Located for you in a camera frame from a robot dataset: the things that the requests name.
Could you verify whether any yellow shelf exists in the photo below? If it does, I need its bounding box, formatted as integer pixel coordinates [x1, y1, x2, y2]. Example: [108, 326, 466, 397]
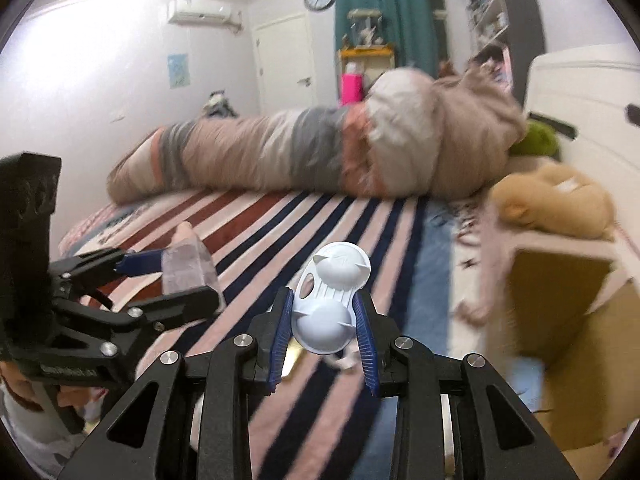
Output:
[338, 46, 396, 88]

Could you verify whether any teal curtain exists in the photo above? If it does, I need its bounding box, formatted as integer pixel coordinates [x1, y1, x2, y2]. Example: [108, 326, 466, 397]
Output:
[334, 0, 440, 78]

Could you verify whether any striped bed sheet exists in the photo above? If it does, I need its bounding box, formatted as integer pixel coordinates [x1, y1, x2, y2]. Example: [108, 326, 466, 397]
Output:
[58, 191, 506, 480]

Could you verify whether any white plastic double-dome case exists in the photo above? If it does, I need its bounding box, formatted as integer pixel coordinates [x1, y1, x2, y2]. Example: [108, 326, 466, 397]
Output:
[291, 241, 372, 356]

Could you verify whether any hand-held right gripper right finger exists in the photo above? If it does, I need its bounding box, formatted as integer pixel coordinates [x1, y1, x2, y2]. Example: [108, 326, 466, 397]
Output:
[352, 290, 581, 480]

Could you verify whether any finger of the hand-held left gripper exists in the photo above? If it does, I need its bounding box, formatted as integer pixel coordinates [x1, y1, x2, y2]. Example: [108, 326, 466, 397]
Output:
[48, 248, 167, 288]
[52, 284, 222, 356]

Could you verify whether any wall bookshelf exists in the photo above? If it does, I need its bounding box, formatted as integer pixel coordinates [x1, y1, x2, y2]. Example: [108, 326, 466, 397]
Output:
[462, 0, 516, 91]

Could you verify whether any white air conditioner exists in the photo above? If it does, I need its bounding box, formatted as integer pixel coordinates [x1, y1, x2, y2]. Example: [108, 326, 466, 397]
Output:
[167, 0, 243, 28]

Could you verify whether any green plush toy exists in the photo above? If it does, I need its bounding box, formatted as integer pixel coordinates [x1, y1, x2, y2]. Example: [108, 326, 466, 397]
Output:
[510, 121, 560, 158]

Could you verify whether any pink bottle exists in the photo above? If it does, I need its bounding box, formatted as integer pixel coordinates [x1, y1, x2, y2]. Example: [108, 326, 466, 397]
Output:
[341, 62, 365, 107]

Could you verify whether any blue wall poster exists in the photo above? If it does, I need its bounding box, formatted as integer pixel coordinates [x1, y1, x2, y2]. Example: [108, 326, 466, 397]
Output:
[167, 53, 189, 89]

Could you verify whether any cardboard box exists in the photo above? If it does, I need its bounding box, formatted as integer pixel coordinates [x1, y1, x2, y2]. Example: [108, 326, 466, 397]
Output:
[507, 245, 640, 453]

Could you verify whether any rolled beige grey duvet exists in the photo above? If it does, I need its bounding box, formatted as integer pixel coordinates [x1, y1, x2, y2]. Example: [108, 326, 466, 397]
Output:
[106, 66, 528, 206]

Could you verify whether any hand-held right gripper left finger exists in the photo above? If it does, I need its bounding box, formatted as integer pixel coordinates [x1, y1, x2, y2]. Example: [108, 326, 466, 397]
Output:
[57, 287, 296, 480]

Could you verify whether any brown plush toy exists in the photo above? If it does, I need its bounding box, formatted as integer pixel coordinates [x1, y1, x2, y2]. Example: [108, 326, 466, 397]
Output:
[492, 162, 617, 241]

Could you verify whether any white headboard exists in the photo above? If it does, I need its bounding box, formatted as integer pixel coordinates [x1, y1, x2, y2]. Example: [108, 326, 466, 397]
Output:
[522, 50, 640, 241]

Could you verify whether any white door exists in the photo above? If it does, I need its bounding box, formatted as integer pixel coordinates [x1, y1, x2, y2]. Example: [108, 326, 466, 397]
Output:
[252, 14, 317, 117]

